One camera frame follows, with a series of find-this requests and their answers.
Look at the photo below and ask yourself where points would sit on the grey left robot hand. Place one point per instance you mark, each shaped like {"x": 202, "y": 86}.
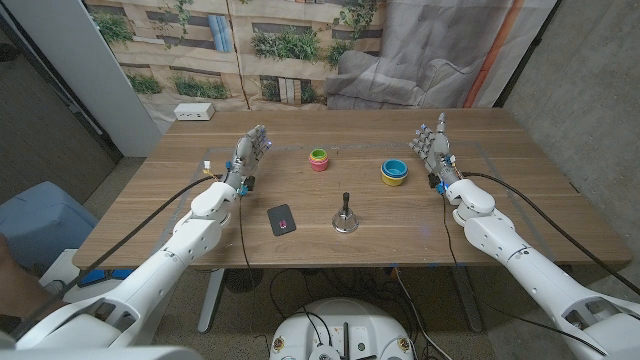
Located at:
{"x": 246, "y": 152}

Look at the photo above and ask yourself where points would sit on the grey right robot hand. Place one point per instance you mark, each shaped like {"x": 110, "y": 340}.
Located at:
{"x": 439, "y": 150}

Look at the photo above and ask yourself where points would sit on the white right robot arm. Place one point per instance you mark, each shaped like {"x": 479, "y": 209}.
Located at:
{"x": 530, "y": 275}

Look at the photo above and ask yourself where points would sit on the white robot shoulder cover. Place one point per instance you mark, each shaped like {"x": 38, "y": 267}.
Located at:
{"x": 100, "y": 354}

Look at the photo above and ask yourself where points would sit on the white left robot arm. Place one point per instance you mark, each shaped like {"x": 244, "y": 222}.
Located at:
{"x": 150, "y": 280}

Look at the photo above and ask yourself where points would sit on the light blue toy cup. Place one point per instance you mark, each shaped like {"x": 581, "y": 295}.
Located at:
{"x": 394, "y": 167}

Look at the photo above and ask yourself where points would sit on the dark blue toy cup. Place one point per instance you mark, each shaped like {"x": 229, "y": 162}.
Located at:
{"x": 394, "y": 176}

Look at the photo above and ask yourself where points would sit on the large yellow toy cup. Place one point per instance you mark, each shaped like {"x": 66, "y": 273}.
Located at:
{"x": 393, "y": 181}

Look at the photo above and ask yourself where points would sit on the green toy cup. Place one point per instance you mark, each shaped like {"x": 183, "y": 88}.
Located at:
{"x": 318, "y": 153}

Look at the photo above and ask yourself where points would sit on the small yellow toy cup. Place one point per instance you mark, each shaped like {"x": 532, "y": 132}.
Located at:
{"x": 318, "y": 160}

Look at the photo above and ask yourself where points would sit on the black card holder pink logo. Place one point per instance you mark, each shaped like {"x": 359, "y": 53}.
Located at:
{"x": 280, "y": 217}

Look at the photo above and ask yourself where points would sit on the white power strip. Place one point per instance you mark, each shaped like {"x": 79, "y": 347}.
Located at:
{"x": 194, "y": 111}

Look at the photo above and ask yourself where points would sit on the printed backdrop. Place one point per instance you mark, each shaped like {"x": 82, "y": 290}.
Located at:
{"x": 300, "y": 60}

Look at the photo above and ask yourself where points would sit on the round black floor object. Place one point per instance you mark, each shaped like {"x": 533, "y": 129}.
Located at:
{"x": 242, "y": 281}

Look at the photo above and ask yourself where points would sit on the white table leg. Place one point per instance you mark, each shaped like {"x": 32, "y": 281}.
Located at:
{"x": 210, "y": 305}

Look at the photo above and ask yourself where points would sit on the grey table leg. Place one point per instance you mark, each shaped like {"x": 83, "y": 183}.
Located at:
{"x": 467, "y": 305}

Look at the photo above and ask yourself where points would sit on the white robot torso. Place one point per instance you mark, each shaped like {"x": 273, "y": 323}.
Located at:
{"x": 345, "y": 315}

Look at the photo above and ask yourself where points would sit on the blue flat item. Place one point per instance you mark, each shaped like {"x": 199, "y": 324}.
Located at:
{"x": 100, "y": 276}

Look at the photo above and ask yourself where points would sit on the white floor platform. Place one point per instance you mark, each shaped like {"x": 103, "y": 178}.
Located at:
{"x": 65, "y": 272}

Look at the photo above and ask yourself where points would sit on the blue grey bin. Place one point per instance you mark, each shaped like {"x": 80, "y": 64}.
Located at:
{"x": 40, "y": 225}

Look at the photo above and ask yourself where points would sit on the person's bare leg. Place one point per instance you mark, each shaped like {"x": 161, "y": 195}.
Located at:
{"x": 20, "y": 285}

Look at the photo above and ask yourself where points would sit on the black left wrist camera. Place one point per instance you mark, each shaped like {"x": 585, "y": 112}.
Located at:
{"x": 248, "y": 183}

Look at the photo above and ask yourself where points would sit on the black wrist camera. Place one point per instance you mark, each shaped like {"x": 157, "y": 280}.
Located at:
{"x": 248, "y": 183}
{"x": 434, "y": 181}

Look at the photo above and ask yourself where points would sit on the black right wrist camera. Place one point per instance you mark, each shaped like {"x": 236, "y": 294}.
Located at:
{"x": 434, "y": 181}

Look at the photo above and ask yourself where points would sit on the black backdrop frame pole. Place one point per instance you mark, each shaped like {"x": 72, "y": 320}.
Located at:
{"x": 527, "y": 56}

